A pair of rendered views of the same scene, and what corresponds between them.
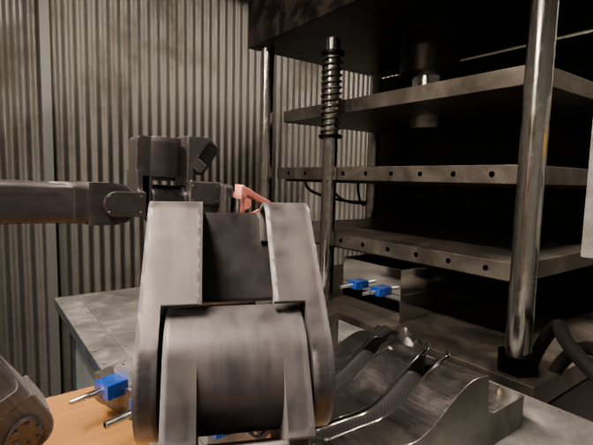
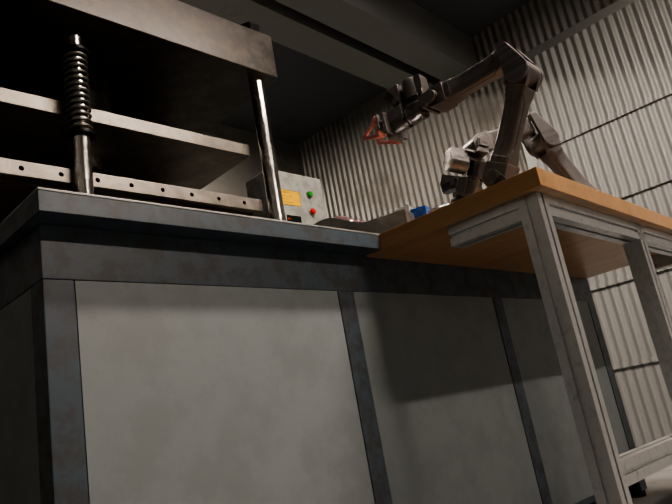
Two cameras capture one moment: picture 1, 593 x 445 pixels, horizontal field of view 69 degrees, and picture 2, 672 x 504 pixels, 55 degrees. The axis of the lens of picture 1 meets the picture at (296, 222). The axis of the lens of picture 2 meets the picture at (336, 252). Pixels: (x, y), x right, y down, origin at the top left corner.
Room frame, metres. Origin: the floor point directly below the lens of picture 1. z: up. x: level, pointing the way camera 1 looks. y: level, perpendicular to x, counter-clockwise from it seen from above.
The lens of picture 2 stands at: (1.26, 1.81, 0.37)
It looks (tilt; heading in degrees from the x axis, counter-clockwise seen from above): 16 degrees up; 260
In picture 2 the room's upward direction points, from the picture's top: 10 degrees counter-clockwise
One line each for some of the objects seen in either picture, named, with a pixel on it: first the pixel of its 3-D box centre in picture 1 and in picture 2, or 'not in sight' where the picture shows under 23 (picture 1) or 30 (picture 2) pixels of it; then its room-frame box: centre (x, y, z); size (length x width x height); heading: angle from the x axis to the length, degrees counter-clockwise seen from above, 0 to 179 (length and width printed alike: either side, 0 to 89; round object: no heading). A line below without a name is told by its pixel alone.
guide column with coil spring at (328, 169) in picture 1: (327, 216); (87, 224); (1.65, -0.12, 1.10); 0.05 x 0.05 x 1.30
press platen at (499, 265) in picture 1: (428, 237); not in sight; (1.74, -0.53, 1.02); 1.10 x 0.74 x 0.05; 37
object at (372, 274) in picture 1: (416, 279); not in sight; (1.63, -0.46, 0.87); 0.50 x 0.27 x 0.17; 127
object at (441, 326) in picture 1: (416, 303); not in sight; (1.71, -0.49, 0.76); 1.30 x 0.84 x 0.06; 37
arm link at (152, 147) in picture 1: (138, 176); (422, 93); (0.65, 0.24, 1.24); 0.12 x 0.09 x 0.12; 128
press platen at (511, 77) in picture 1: (436, 111); (77, 162); (1.75, -0.54, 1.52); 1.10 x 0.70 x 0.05; 37
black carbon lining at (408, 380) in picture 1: (365, 373); not in sight; (0.71, -0.12, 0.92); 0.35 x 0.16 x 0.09; 127
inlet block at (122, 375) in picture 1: (106, 388); (425, 213); (0.76, 0.34, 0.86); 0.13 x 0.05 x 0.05; 144
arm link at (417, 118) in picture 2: (162, 199); (416, 110); (0.67, 0.21, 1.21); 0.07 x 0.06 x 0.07; 129
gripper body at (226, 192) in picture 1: (199, 203); (400, 122); (0.71, 0.16, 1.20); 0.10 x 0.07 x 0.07; 39
